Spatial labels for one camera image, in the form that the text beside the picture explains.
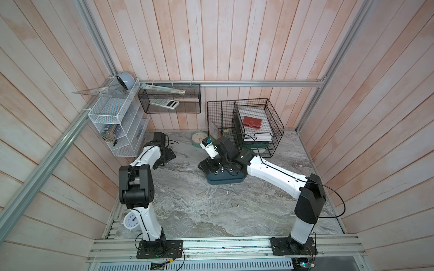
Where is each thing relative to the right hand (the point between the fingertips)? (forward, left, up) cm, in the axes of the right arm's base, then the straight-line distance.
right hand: (204, 160), depth 81 cm
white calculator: (+36, +25, +8) cm, 45 cm away
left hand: (+9, +24, -14) cm, 30 cm away
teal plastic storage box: (+1, -10, -19) cm, 22 cm away
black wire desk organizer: (+44, -11, -12) cm, 47 cm away
